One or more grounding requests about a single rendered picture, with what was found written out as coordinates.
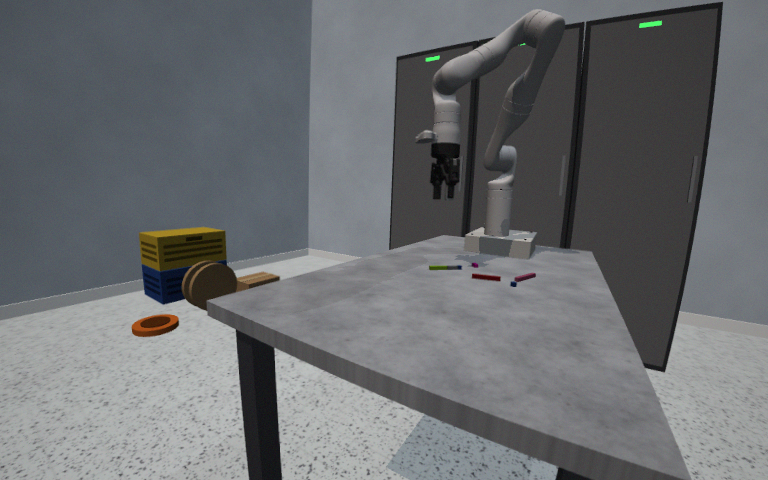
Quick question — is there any red rod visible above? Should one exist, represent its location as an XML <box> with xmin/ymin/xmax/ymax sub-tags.
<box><xmin>472</xmin><ymin>274</ymin><xmax>501</xmax><ymax>281</ymax></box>

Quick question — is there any pink rod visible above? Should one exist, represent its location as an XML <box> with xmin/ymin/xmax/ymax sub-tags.
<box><xmin>515</xmin><ymin>273</ymin><xmax>536</xmax><ymax>282</ymax></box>

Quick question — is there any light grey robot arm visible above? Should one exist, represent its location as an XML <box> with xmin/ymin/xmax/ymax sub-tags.
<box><xmin>415</xmin><ymin>9</ymin><xmax>565</xmax><ymax>237</ymax></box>

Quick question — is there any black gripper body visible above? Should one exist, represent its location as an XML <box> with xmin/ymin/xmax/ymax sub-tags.
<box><xmin>431</xmin><ymin>143</ymin><xmax>460</xmax><ymax>178</ymax></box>

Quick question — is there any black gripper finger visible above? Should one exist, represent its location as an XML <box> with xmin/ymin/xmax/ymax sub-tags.
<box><xmin>430</xmin><ymin>163</ymin><xmax>444</xmax><ymax>200</ymax></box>
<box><xmin>439</xmin><ymin>158</ymin><xmax>460</xmax><ymax>201</ymax></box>

